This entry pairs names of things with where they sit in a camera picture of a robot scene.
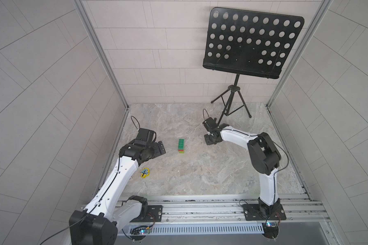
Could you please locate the green lego brick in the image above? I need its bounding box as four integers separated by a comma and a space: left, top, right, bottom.
178, 138, 185, 150

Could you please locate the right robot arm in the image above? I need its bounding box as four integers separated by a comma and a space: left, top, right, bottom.
202, 117, 282, 216

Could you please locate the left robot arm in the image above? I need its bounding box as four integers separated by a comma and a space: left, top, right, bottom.
69, 128, 166, 245

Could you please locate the yellow sticker on table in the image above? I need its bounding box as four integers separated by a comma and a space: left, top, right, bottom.
141, 167, 150, 178

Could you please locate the left circuit board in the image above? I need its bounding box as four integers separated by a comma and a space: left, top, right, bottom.
129, 226, 151, 241

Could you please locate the circuit board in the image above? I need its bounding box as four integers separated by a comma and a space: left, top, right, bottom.
129, 226, 151, 241
262, 222, 279, 240

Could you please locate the black music stand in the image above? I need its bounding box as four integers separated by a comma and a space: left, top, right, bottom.
202, 7, 305, 116

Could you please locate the right circuit board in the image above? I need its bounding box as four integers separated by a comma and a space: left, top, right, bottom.
262, 222, 279, 240

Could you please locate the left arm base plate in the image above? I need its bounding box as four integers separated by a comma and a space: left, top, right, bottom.
131, 205, 163, 223

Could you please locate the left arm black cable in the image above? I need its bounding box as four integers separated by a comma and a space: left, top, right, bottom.
38, 208, 96, 245

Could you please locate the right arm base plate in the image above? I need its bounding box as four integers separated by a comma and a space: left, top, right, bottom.
240, 199, 286, 221

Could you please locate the aluminium rail frame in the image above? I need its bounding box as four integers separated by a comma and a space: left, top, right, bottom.
70, 193, 335, 245

